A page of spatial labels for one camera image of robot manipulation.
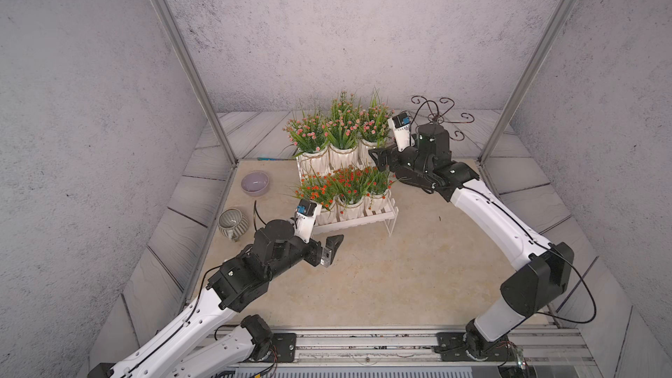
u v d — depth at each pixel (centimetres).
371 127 71
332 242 58
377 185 78
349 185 74
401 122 65
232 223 99
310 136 69
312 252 58
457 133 85
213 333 45
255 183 109
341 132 70
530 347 74
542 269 42
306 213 56
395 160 68
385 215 87
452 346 73
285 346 73
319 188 76
